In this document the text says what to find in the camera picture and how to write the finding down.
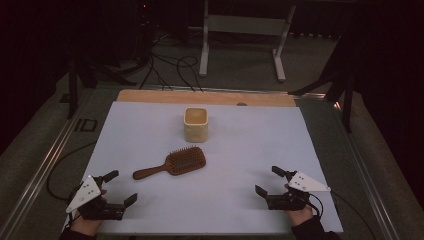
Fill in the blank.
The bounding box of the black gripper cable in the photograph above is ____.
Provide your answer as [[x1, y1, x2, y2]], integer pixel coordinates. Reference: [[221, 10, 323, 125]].
[[308, 190, 378, 240], [46, 141, 98, 202]]

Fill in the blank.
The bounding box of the white metal stand frame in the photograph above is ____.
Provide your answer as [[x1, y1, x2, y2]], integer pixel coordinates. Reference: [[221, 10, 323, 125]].
[[198, 0, 297, 83]]

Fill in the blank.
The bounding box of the black stand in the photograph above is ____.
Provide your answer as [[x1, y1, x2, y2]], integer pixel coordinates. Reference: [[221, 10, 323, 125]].
[[64, 49, 138, 120], [288, 33, 356, 134]]

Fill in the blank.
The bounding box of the white table cover sheet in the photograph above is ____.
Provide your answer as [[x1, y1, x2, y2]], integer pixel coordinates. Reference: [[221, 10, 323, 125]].
[[62, 100, 344, 235]]

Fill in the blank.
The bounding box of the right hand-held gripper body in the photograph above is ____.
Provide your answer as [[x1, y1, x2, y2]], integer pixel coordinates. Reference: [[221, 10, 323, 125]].
[[266, 171, 332, 212]]

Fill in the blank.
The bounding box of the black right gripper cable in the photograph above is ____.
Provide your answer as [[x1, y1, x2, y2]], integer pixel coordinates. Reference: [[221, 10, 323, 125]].
[[308, 190, 378, 240]]

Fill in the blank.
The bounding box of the beige square cup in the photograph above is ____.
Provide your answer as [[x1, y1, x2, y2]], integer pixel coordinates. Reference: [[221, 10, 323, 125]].
[[183, 107, 209, 144]]

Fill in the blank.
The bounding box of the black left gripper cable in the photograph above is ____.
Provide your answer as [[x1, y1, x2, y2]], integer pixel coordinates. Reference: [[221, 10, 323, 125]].
[[46, 141, 98, 202]]

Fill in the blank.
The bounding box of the person's right hand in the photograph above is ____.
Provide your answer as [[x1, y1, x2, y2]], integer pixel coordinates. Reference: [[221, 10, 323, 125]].
[[287, 204, 315, 228]]

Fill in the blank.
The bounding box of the black floor bracket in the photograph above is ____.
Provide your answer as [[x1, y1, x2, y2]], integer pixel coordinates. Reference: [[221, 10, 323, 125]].
[[73, 118, 99, 133]]

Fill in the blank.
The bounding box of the brown wooden hairbrush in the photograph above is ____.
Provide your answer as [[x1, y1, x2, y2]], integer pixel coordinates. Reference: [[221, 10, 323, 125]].
[[132, 145, 207, 181]]

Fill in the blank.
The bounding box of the black looped floor cable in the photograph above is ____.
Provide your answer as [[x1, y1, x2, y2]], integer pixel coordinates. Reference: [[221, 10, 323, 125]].
[[175, 55, 205, 93]]

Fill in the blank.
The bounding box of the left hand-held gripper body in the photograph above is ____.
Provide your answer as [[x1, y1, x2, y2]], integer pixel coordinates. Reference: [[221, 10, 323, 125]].
[[65, 175, 126, 221]]

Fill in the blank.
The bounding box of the person's left hand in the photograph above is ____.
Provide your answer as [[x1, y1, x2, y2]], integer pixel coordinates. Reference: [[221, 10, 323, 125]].
[[69, 214, 104, 237]]

